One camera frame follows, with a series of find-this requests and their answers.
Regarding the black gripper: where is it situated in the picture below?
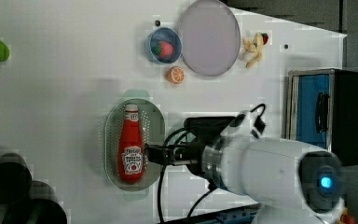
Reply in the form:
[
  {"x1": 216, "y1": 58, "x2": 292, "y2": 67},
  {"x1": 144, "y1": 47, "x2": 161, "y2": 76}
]
[{"x1": 145, "y1": 116, "x2": 235, "y2": 176}]

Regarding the red ketchup bottle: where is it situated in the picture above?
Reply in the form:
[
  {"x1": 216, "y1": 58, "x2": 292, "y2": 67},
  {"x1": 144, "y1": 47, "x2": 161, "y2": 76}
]
[{"x1": 117, "y1": 104, "x2": 145, "y2": 184}]

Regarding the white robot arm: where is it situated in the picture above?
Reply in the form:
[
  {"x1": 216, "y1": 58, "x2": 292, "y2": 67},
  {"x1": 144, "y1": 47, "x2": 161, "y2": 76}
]
[{"x1": 145, "y1": 111, "x2": 344, "y2": 224}]

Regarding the green oval strainer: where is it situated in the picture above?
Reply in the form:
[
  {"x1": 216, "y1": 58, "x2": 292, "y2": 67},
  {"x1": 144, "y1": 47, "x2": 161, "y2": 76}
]
[{"x1": 103, "y1": 90, "x2": 165, "y2": 202}]

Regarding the orange slice toy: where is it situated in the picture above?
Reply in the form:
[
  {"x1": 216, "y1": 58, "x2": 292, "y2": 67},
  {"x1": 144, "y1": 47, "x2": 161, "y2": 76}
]
[{"x1": 167, "y1": 66, "x2": 185, "y2": 84}]

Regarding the red strawberry in bowl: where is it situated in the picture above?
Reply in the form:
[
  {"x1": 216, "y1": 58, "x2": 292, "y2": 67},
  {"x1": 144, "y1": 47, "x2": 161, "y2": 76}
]
[{"x1": 154, "y1": 41, "x2": 174, "y2": 59}]

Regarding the blue bowl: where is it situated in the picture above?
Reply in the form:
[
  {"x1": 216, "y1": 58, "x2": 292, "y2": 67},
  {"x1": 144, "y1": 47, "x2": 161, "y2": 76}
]
[{"x1": 145, "y1": 27, "x2": 182, "y2": 64}]

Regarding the black cylinder cup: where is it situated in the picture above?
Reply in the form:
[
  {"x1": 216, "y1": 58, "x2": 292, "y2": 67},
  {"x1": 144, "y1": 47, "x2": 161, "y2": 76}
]
[
  {"x1": 0, "y1": 153, "x2": 32, "y2": 204},
  {"x1": 2, "y1": 181, "x2": 68, "y2": 224}
]

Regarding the grey round plate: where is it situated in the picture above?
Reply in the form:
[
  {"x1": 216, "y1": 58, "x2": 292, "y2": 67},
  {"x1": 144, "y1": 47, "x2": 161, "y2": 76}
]
[{"x1": 179, "y1": 0, "x2": 241, "y2": 76}]

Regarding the peeled banana toy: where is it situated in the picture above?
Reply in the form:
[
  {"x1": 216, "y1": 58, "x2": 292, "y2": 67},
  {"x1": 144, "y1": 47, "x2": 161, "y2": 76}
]
[{"x1": 242, "y1": 33, "x2": 264, "y2": 68}]

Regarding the small red strawberry toy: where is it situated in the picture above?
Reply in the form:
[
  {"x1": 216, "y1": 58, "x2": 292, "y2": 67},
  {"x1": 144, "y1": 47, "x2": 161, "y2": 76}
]
[{"x1": 261, "y1": 33, "x2": 269, "y2": 45}]

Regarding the black toaster oven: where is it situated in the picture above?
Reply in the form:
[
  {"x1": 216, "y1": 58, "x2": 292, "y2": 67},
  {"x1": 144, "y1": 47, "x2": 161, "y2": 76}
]
[{"x1": 284, "y1": 68, "x2": 358, "y2": 166}]

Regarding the yellow red clamp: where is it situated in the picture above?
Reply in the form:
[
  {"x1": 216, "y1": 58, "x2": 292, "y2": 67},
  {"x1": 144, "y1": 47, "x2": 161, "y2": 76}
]
[{"x1": 337, "y1": 209, "x2": 356, "y2": 224}]

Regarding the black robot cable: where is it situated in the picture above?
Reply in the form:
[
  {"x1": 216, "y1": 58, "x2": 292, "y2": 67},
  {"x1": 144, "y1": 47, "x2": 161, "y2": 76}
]
[{"x1": 157, "y1": 127, "x2": 218, "y2": 224}]

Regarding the blue metal frame rail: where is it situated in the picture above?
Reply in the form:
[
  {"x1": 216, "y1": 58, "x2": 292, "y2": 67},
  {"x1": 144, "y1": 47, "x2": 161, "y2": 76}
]
[{"x1": 163, "y1": 204, "x2": 261, "y2": 224}]

